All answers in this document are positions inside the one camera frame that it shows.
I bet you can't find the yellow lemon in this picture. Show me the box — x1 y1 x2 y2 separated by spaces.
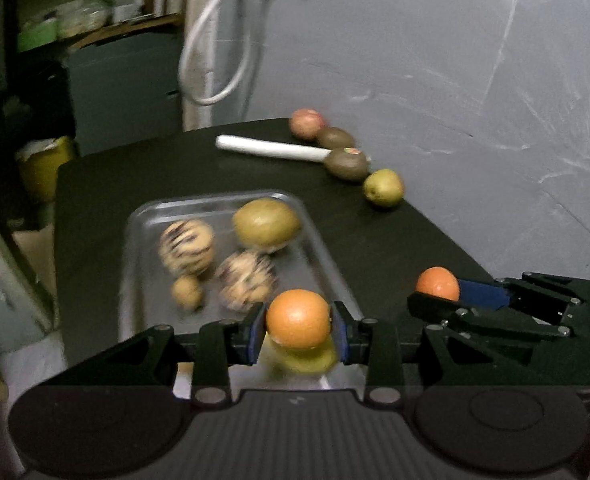
267 335 339 375

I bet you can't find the small brown longan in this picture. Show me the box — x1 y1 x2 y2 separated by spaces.
170 275 206 311

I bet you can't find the wooden shelf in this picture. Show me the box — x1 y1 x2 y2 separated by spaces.
12 0 183 53

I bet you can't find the white hose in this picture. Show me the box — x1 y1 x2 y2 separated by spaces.
178 0 254 107

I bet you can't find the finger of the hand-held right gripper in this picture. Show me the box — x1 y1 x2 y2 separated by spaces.
458 272 583 326
407 291 572 339

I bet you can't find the striped pepino melon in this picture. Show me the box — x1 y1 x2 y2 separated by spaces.
158 219 216 277
215 251 279 313

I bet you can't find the metal tray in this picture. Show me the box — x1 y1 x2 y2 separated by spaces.
118 189 364 392

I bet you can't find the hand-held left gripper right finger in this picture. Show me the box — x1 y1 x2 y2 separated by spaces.
329 301 536 406

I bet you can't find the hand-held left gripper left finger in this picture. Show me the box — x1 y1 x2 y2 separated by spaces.
62 302 268 406

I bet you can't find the red apple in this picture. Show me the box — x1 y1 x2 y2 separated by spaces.
289 108 328 141

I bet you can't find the yellow container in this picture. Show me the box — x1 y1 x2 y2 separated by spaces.
15 135 81 204

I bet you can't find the brown kiwi with sticker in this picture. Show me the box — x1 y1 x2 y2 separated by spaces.
323 147 371 183

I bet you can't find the small orange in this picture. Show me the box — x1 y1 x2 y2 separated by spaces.
415 266 461 303
265 288 332 351

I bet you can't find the white tube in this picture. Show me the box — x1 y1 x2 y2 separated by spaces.
215 134 334 164

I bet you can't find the small yellow-green fruit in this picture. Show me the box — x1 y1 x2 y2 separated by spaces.
363 168 406 209

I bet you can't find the large yellow-green fruit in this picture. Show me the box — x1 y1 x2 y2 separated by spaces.
232 198 303 250

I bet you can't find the green box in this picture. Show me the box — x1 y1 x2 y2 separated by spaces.
17 17 58 52

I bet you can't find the grey cabinet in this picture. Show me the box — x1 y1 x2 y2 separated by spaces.
64 34 186 157

